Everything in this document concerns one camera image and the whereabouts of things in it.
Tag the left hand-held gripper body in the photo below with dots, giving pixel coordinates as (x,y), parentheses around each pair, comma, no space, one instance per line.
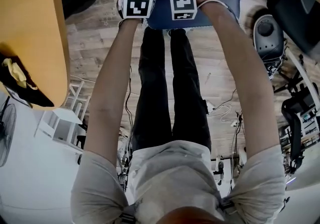
(136,5)

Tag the person's left forearm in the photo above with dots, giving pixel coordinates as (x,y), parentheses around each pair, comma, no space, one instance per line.
(110,88)

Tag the person's right forearm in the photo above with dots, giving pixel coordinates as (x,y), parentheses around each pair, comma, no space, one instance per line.
(245,80)

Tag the black mesh headrest office chair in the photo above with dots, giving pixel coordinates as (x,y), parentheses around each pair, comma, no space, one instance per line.
(295,10)

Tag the round wooden table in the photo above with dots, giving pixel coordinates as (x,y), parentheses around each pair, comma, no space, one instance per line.
(30,18)

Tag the white power strip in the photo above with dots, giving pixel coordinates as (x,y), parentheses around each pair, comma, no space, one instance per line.
(210,106)

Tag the spare grey gripper device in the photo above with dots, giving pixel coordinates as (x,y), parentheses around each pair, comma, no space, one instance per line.
(273,70)

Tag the white metal rack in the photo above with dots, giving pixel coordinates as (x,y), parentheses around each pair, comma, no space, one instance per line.
(65,118)

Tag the black cloth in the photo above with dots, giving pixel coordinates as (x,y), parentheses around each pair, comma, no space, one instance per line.
(37,96)

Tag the yellow cloth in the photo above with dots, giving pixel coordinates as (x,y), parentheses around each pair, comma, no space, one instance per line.
(17,73)

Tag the person's grey shirt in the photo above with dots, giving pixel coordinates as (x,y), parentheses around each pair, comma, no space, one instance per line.
(175,175)

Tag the black standing fan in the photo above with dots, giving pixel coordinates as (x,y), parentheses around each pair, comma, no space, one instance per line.
(6,133)

